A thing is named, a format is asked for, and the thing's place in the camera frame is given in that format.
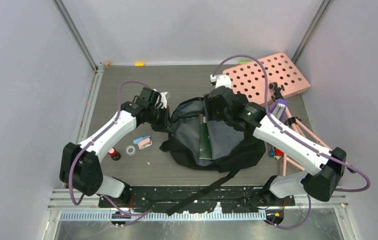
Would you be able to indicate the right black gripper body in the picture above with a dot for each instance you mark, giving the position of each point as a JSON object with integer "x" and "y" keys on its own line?
{"x": 213, "y": 114}

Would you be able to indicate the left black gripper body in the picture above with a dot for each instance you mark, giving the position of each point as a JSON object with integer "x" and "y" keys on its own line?
{"x": 158, "y": 118}

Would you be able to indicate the black backpack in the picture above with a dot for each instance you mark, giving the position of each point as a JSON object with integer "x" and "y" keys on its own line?
{"x": 231, "y": 150}

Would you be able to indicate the dark green book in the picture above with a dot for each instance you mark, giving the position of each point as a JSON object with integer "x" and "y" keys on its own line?
{"x": 205, "y": 151}

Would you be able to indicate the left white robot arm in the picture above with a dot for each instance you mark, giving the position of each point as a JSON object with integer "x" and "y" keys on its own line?
{"x": 81, "y": 162}

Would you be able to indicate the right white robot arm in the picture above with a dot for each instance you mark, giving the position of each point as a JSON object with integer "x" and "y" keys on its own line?
{"x": 322, "y": 169}

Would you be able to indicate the blue eraser pen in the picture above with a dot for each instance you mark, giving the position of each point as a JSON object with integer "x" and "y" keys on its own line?
{"x": 137, "y": 140}

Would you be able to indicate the pink correction tape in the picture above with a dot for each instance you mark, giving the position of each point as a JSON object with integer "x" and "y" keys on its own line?
{"x": 147, "y": 142}

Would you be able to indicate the pink perforated stand board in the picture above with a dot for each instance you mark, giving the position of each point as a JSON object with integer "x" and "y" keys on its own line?
{"x": 249, "y": 78}

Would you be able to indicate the yellow block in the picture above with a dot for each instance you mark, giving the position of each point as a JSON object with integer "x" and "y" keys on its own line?
{"x": 139, "y": 64}

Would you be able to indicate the green block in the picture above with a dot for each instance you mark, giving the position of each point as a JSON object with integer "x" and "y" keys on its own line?
{"x": 242, "y": 62}

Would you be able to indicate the clear tape roll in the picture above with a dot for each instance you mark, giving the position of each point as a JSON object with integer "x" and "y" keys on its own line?
{"x": 130, "y": 150}

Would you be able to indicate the red black stamp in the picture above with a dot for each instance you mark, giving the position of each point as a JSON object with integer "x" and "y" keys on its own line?
{"x": 114, "y": 154}

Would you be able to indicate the purple metronome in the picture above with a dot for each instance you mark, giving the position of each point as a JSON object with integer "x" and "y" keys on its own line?
{"x": 278, "y": 108}

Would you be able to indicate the small wooden cork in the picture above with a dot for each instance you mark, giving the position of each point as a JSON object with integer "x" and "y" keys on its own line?
{"x": 107, "y": 64}

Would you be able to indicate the colourful toy train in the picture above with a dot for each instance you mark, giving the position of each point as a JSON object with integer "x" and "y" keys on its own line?
{"x": 275, "y": 153}

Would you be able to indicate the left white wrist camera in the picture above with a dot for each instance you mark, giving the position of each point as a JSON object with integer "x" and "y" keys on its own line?
{"x": 162, "y": 99}

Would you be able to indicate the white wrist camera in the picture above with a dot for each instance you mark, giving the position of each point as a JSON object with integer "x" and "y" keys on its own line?
{"x": 162, "y": 99}
{"x": 220, "y": 80}

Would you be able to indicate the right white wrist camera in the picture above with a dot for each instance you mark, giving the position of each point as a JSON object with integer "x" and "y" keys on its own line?
{"x": 220, "y": 80}

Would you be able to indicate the slotted aluminium rail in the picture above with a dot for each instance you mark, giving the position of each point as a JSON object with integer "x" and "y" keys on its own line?
{"x": 216, "y": 215}

